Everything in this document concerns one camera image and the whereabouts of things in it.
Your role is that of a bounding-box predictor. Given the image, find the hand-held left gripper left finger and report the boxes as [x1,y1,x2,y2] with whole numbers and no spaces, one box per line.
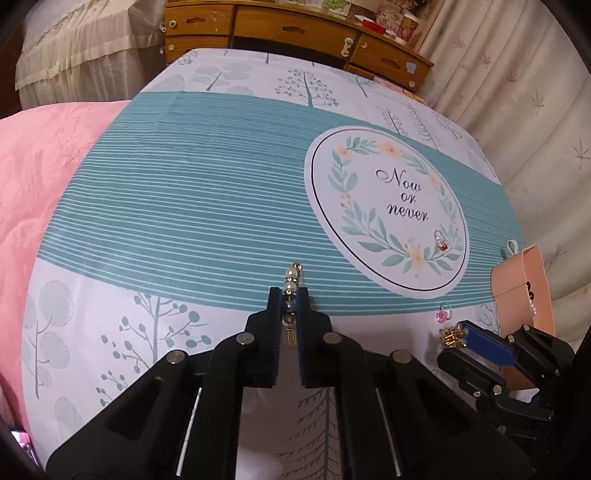
[44,287,282,480]

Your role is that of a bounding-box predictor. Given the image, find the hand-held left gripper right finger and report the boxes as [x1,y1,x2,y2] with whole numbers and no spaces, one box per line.
[298,287,536,480]

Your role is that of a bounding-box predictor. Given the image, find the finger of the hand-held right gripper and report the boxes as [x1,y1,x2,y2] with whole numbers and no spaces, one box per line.
[436,349,511,405]
[462,320,516,369]

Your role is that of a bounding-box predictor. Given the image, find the small gold flower brooch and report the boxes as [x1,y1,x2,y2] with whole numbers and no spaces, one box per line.
[438,325,468,350]

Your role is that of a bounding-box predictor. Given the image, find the pearl hair clip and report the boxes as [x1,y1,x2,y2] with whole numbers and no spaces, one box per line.
[281,263,304,347]

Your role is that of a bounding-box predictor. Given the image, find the pink plastic box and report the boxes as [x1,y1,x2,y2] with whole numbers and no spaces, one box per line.
[490,246,557,386]

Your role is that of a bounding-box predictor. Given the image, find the tree print tablecloth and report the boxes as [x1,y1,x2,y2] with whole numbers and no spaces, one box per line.
[21,46,529,480]

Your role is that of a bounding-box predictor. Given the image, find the white leaf print curtain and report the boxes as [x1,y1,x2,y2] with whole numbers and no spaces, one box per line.
[416,0,591,352]

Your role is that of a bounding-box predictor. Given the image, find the pink blanket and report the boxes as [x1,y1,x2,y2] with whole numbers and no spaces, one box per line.
[0,99,130,398]

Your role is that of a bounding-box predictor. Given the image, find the wooden desk with drawers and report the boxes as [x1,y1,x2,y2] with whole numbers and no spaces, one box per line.
[164,0,435,90]

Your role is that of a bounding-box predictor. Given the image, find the floral paper cup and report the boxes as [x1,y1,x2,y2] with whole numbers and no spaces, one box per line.
[397,11,424,43]

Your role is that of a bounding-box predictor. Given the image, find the lace covered piano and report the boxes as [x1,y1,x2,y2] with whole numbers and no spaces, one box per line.
[14,0,167,109]

